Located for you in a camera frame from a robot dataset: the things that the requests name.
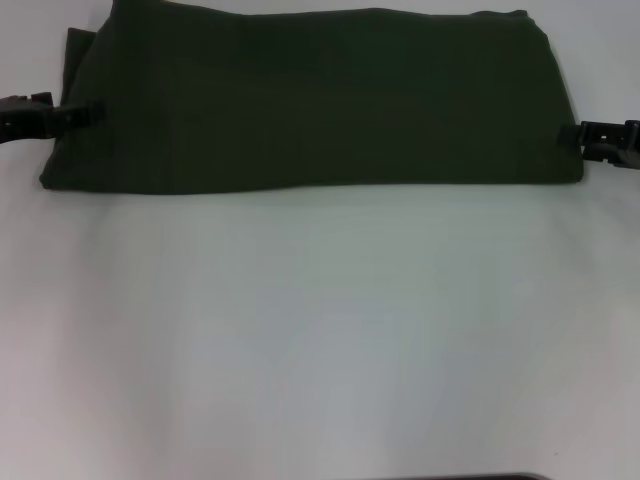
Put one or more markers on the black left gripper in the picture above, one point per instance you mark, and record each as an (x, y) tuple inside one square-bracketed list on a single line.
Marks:
[(22, 120)]

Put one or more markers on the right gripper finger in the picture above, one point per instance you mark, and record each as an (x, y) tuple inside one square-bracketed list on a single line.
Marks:
[(615, 157), (595, 134)]

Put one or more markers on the dark green printed t-shirt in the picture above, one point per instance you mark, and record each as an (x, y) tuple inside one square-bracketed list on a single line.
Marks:
[(320, 100)]

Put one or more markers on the dark grey robot base edge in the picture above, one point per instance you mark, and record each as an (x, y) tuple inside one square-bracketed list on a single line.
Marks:
[(500, 476)]

